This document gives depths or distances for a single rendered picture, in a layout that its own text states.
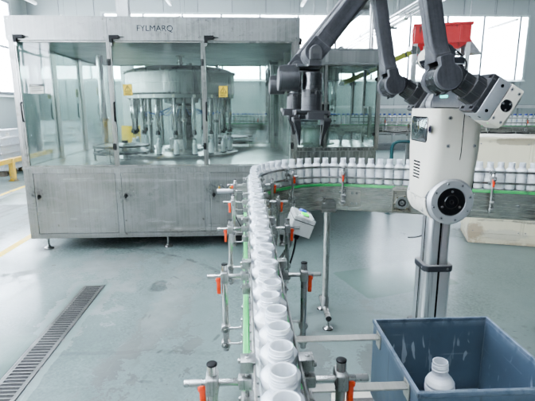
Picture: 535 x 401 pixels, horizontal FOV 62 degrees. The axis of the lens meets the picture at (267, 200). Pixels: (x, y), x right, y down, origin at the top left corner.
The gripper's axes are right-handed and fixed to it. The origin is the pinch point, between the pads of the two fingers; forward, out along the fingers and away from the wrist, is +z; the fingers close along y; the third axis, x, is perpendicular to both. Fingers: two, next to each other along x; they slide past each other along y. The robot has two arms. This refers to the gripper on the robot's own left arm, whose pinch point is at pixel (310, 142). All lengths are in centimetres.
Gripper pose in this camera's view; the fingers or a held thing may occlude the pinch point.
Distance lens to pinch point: 130.2
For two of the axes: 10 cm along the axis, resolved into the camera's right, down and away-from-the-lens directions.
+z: -0.2, 9.8, 2.0
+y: 10.0, 0.1, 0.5
